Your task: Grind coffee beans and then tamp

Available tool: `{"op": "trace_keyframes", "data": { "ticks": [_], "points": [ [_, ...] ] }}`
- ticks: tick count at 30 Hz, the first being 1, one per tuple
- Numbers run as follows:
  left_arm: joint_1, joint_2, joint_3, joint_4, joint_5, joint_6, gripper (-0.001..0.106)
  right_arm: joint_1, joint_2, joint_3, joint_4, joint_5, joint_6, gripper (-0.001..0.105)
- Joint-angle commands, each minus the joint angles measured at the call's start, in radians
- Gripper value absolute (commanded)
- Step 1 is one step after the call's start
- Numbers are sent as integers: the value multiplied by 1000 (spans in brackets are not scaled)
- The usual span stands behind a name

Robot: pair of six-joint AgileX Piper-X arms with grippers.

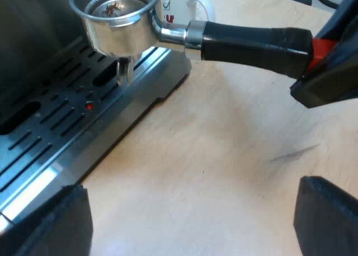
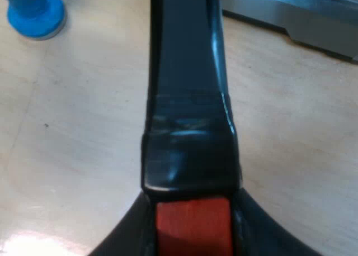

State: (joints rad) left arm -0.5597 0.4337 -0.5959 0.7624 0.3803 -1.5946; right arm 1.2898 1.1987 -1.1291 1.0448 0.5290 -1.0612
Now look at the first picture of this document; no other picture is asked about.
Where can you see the steel espresso machine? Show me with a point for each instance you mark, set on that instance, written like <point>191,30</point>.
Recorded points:
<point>56,105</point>

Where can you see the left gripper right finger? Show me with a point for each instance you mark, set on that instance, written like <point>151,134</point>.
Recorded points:
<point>327,219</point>

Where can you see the white mug with red and black print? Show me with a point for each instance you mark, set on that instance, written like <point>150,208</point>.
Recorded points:
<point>179,4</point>

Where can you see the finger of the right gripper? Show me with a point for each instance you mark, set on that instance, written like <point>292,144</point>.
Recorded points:
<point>330,77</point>
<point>341,18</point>

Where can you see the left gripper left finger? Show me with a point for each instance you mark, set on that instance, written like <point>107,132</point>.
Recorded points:
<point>60,225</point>

